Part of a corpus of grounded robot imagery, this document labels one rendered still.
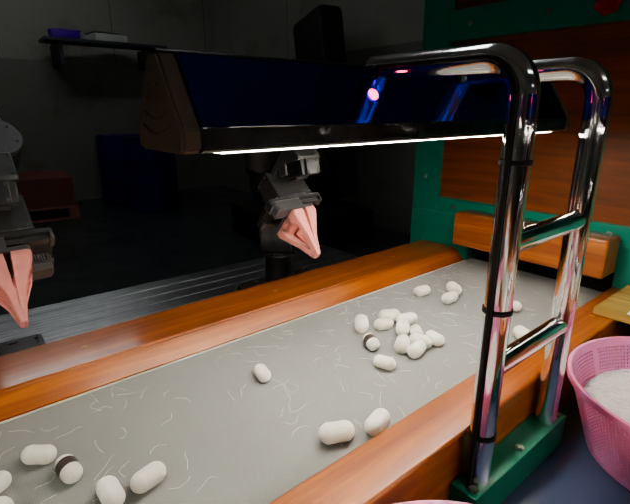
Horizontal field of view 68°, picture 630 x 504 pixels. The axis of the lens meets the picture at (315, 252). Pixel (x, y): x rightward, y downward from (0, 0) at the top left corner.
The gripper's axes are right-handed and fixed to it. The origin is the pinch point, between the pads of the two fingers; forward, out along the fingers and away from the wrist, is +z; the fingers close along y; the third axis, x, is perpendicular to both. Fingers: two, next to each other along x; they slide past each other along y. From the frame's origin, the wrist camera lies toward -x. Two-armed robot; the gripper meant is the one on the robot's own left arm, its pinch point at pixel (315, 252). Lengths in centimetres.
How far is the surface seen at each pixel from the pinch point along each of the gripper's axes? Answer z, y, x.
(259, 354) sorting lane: 10.6, -13.9, 5.9
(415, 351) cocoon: 21.3, 1.4, -5.1
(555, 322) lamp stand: 27.4, 4.0, -22.8
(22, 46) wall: -491, 67, 306
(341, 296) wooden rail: 5.1, 8.2, 9.7
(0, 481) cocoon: 14.2, -45.4, 0.6
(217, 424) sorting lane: 18.0, -25.9, -0.6
